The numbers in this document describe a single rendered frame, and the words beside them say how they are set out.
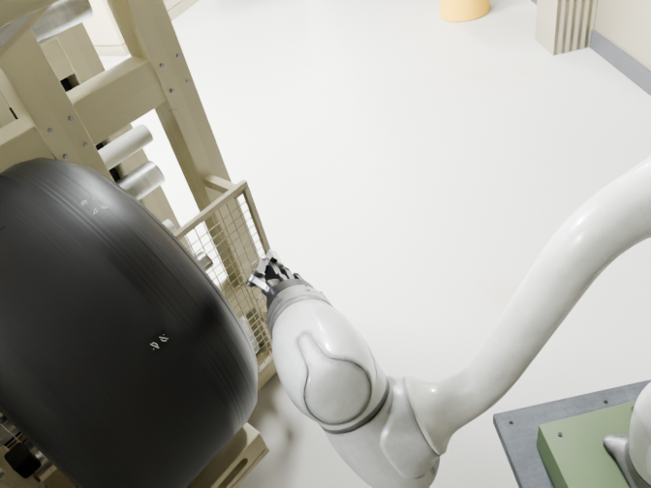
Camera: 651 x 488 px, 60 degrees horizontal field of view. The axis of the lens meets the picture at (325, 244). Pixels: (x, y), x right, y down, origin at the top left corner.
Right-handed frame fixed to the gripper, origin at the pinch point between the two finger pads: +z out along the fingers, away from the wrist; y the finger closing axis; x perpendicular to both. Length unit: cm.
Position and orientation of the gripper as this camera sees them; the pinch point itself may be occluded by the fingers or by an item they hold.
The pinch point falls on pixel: (272, 263)
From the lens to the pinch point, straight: 95.7
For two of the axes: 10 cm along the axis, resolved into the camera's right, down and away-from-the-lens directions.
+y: -8.4, -4.0, -3.6
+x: -4.8, 8.7, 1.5
